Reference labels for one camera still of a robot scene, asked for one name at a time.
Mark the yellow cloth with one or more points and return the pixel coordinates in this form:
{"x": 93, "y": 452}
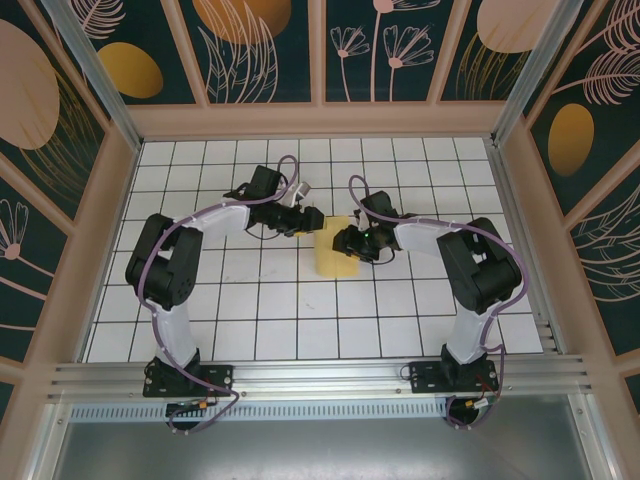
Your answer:
{"x": 332, "y": 260}

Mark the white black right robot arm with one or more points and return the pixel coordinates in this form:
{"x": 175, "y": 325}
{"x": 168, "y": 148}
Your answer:
{"x": 480, "y": 270}

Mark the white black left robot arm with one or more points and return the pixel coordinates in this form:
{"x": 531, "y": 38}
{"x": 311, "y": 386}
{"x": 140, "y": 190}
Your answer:
{"x": 175, "y": 260}

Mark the grey metal sheet panel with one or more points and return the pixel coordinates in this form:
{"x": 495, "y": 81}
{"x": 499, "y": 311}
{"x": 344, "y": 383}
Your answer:
{"x": 325, "y": 450}

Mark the white grid mat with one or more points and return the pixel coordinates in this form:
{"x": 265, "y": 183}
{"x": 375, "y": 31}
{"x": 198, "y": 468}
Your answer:
{"x": 300, "y": 330}

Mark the aluminium mounting rail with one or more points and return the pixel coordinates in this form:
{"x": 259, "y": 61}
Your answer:
{"x": 325, "y": 375}

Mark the aluminium side rail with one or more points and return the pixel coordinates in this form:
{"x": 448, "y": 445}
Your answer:
{"x": 526, "y": 250}

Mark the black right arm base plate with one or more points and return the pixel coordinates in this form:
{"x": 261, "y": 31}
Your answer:
{"x": 425, "y": 377}

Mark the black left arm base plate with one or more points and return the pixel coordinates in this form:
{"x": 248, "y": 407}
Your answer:
{"x": 220, "y": 380}

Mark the aluminium frame post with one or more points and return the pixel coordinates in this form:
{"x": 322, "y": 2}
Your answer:
{"x": 539, "y": 65}
{"x": 91, "y": 65}

